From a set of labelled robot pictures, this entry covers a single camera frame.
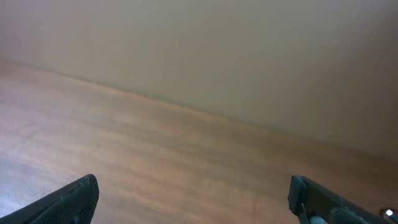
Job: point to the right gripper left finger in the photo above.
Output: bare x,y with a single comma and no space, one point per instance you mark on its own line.
73,203

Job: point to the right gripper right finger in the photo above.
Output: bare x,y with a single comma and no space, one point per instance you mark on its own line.
312,203

